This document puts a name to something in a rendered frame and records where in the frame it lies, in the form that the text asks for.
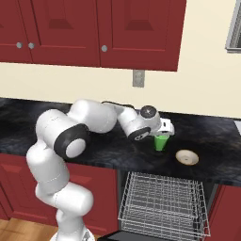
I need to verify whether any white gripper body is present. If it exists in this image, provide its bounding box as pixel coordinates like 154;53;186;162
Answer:
155;125;176;137

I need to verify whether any green cup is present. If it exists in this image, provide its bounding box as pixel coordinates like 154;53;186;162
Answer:
153;135;169;153

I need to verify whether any beige bowl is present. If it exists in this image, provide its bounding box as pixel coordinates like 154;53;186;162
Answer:
175;149;201;167

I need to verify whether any dishwasher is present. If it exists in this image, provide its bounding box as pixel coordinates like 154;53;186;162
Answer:
96;169;221;241

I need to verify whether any red upper cupboard door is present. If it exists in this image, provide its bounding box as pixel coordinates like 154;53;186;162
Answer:
96;0;188;72
17;0;102;68
0;0;34;64

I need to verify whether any black dishwasher door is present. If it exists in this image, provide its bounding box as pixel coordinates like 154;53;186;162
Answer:
96;230;201;241

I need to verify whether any grey sink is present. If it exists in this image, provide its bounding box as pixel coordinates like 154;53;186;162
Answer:
233;120;241;137

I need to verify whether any red lower cupboard front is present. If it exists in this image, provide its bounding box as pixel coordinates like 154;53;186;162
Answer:
0;153;120;237
204;184;241;241

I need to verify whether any grey wall socket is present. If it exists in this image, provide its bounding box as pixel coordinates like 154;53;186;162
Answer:
132;69;146;88

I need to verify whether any wire dishwasher rack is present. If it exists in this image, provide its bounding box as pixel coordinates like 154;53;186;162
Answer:
118;170;212;238

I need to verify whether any grey window frame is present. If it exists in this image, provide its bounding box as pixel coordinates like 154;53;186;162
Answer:
224;0;241;54

